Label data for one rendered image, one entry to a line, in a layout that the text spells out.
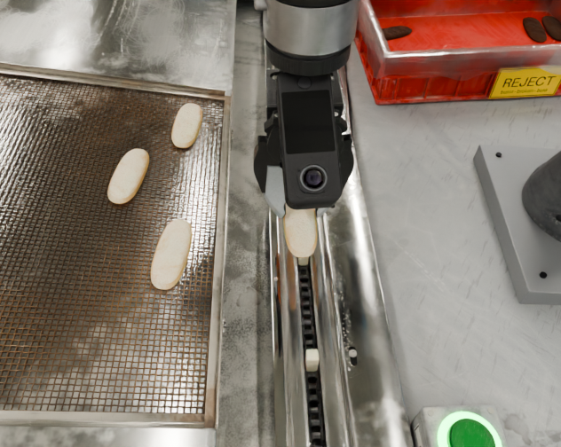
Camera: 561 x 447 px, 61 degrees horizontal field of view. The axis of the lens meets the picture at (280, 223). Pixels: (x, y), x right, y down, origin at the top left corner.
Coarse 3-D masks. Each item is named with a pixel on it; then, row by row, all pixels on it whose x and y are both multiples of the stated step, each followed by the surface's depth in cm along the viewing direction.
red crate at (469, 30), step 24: (384, 24) 102; (408, 24) 102; (432, 24) 102; (456, 24) 102; (480, 24) 102; (504, 24) 102; (360, 48) 92; (408, 48) 96; (432, 48) 96; (456, 48) 96; (384, 96) 83; (408, 96) 84; (432, 96) 84; (456, 96) 84; (480, 96) 84
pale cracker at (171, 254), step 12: (168, 228) 56; (180, 228) 56; (168, 240) 55; (180, 240) 55; (156, 252) 54; (168, 252) 54; (180, 252) 54; (156, 264) 53; (168, 264) 53; (180, 264) 53; (156, 276) 52; (168, 276) 52; (180, 276) 53; (168, 288) 52
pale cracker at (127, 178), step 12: (132, 156) 62; (144, 156) 63; (120, 168) 60; (132, 168) 61; (144, 168) 61; (120, 180) 59; (132, 180) 59; (108, 192) 58; (120, 192) 58; (132, 192) 59
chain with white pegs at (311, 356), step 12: (300, 264) 61; (300, 276) 60; (300, 288) 59; (300, 300) 58; (312, 324) 56; (312, 336) 55; (312, 348) 55; (312, 360) 50; (312, 372) 52; (312, 384) 51; (312, 396) 50; (312, 408) 50; (312, 420) 49; (312, 444) 47
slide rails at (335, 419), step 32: (320, 224) 64; (288, 256) 60; (320, 256) 60; (288, 288) 58; (320, 288) 58; (288, 320) 55; (320, 320) 55; (288, 352) 52; (320, 352) 52; (288, 384) 50; (288, 416) 48
